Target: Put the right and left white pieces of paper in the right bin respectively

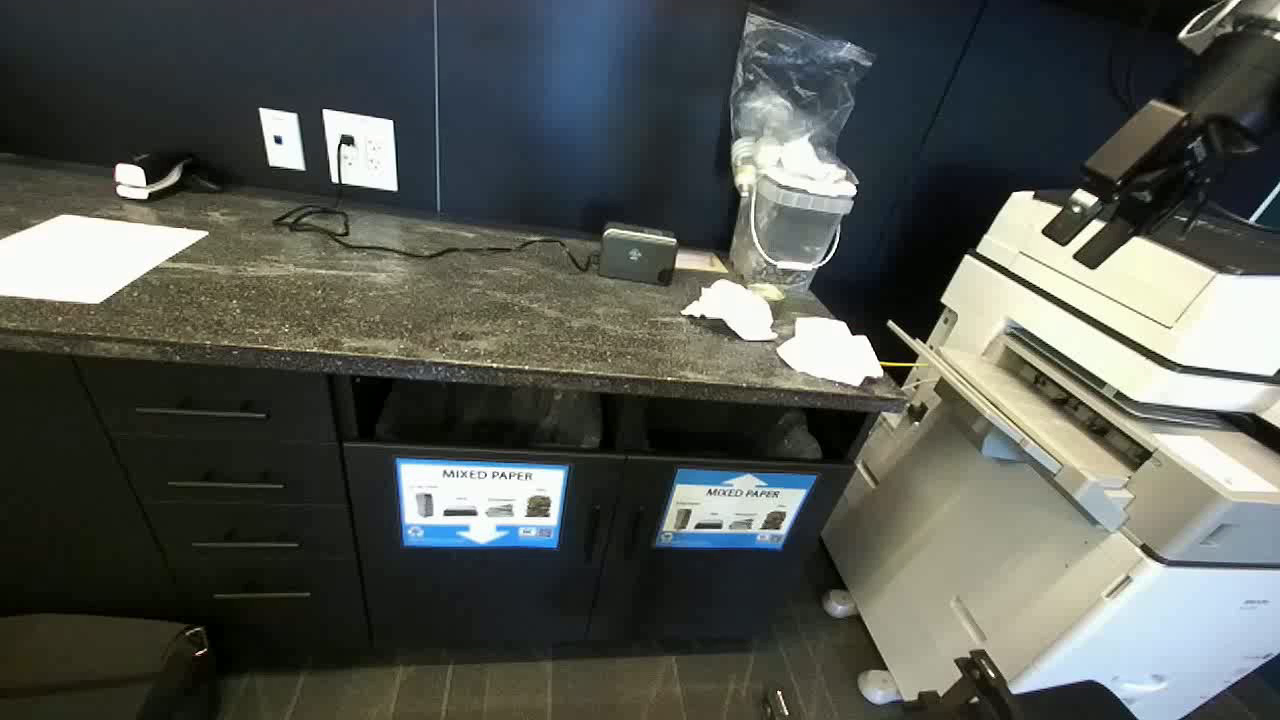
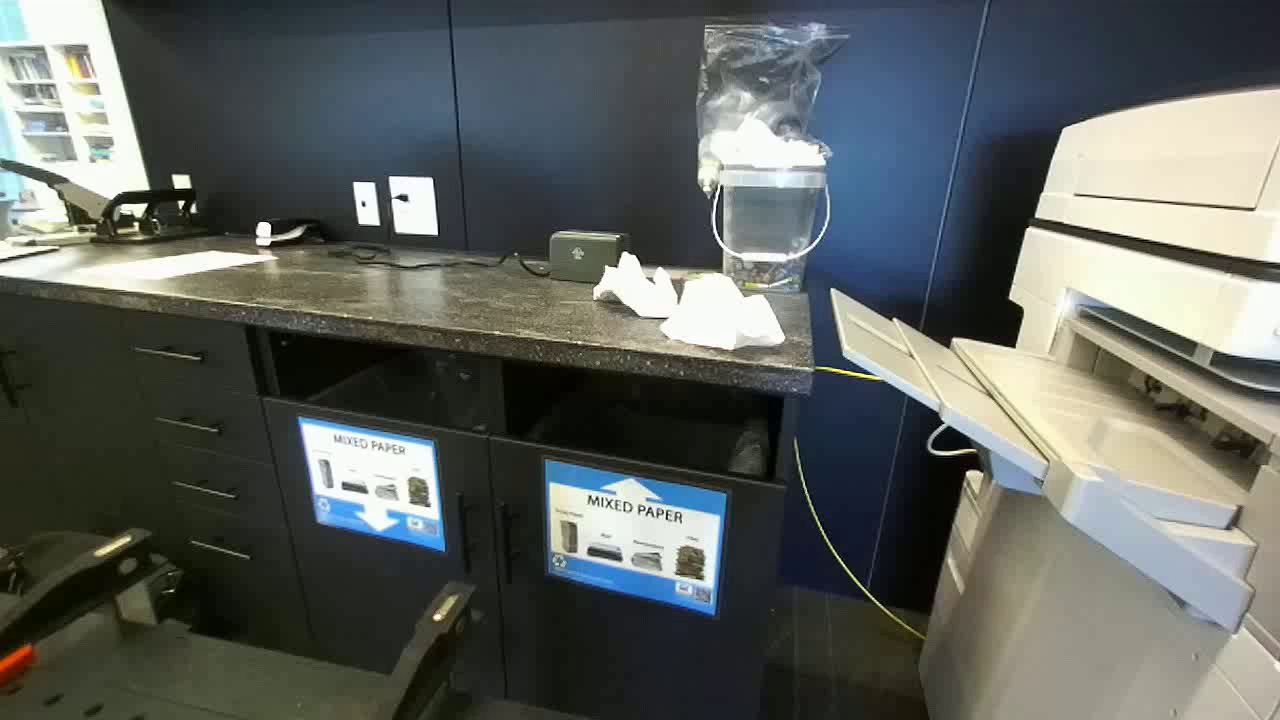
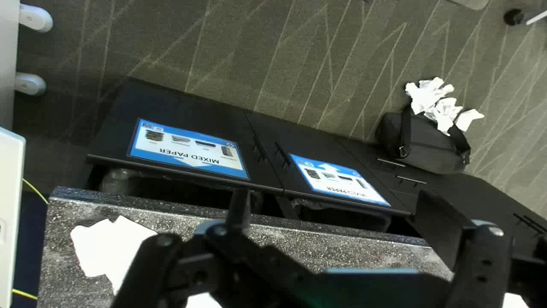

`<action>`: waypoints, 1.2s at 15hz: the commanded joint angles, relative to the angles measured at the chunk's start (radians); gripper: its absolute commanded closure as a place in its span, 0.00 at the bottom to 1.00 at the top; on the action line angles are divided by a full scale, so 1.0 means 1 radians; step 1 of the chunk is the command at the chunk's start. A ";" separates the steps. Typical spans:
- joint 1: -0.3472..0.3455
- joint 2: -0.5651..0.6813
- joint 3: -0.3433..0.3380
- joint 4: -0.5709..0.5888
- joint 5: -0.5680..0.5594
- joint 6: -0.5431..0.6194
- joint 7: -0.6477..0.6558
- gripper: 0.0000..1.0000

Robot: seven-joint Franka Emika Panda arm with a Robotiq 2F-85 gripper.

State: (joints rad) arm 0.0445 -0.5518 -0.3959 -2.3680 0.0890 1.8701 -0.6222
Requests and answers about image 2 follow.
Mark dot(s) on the small white wall plate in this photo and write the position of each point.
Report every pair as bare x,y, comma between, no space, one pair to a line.
367,202

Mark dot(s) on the black heavy-duty hole punch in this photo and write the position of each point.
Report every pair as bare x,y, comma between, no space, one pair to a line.
145,215

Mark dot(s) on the clear plastic bucket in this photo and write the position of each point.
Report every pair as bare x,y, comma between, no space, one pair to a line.
769,223

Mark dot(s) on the black cart frame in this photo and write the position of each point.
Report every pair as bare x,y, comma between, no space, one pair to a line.
83,581

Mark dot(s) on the large white outlet plate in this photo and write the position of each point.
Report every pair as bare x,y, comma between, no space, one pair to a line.
413,207

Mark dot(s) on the white bookshelf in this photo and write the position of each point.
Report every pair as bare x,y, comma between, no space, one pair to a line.
64,93

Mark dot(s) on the small grey power adapter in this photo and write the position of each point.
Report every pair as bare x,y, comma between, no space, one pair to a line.
585,254

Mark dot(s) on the blue label with down arrow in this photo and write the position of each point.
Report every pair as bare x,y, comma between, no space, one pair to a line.
368,483

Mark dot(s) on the large white office printer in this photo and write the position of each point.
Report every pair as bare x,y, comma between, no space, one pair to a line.
1133,534

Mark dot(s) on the clear plastic bag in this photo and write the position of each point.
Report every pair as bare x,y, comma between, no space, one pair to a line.
761,80

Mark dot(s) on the blue label with up arrow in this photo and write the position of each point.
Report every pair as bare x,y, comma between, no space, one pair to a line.
632,538

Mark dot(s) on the plain dark cabinet door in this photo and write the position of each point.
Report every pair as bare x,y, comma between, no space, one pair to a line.
64,427

